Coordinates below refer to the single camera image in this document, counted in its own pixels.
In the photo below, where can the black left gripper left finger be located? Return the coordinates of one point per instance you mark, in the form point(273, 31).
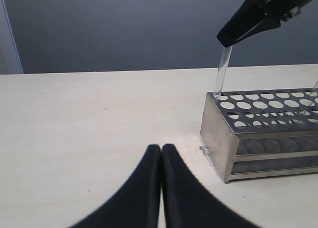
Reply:
point(136, 204)

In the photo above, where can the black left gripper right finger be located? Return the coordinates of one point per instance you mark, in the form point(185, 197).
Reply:
point(187, 203)

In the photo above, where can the blue-capped tube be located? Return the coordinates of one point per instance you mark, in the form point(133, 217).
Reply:
point(313, 93)
point(223, 65)

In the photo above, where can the stainless steel test tube rack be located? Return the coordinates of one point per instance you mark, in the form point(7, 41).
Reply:
point(261, 133)

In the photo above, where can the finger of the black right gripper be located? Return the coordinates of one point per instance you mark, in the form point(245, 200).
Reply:
point(242, 17)
point(250, 27)

